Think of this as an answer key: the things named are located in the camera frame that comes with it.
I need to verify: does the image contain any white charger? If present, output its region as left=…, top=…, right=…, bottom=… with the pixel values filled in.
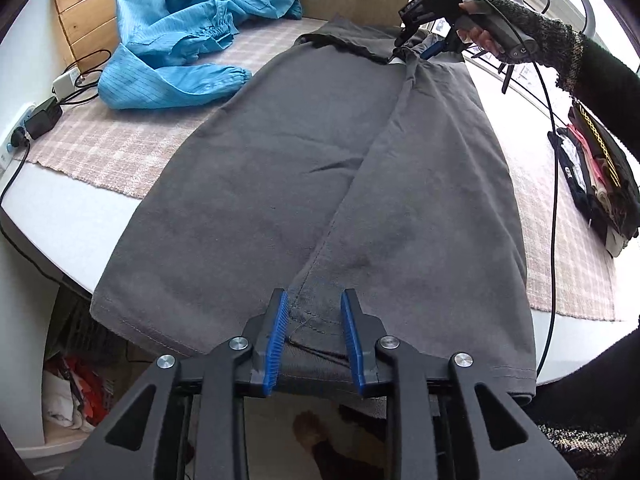
left=52, top=70, right=82, bottom=102

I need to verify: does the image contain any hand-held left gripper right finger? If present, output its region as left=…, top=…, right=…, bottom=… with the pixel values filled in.
left=340, top=288, right=576, bottom=480

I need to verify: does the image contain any pink checked blanket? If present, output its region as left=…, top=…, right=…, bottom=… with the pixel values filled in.
left=19, top=15, right=622, bottom=322

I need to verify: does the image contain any blue work coat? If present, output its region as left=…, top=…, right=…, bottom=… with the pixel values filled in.
left=97, top=0, right=305, bottom=111

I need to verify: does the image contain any pine wood board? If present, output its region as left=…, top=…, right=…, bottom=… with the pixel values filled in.
left=52, top=0, right=202, bottom=77

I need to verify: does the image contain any black plastic crate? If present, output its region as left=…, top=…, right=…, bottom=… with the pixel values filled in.
left=59, top=286, right=132, bottom=362

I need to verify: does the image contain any person's right hand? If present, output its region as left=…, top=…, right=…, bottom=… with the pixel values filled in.
left=457, top=0, right=507, bottom=61

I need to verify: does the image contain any black power cable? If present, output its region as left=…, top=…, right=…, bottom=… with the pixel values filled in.
left=0, top=139, right=68, bottom=283

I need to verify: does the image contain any person's brown slipper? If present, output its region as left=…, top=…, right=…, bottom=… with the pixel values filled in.
left=292, top=409, right=334, bottom=457

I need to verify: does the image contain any stack of folded clothes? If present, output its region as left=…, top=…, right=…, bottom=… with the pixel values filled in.
left=547, top=100, right=640, bottom=259

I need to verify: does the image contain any black power adapter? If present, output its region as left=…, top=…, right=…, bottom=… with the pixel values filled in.
left=24, top=98, right=64, bottom=141

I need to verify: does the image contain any person's right forearm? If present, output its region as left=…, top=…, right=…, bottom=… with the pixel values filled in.
left=487, top=0, right=640, bottom=162

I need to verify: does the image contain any white power strip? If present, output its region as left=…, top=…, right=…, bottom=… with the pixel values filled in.
left=0, top=104, right=37, bottom=172

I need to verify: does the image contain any person's torso black sweater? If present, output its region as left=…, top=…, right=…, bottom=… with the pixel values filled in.
left=529, top=314, right=640, bottom=480

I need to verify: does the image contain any red white clothes pile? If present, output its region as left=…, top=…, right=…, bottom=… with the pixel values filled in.
left=42, top=354, right=109, bottom=432

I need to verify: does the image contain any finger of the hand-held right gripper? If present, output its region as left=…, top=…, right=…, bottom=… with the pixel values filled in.
left=394, top=22, right=454, bottom=59
left=398, top=0, right=452, bottom=27

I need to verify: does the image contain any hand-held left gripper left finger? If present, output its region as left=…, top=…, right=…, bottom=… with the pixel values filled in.
left=60, top=287, right=291, bottom=480

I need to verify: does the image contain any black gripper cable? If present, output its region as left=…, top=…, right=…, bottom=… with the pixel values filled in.
left=530, top=56, right=562, bottom=377

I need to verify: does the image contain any dark grey t-shirt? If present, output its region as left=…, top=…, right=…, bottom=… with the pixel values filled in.
left=90, top=16, right=539, bottom=409

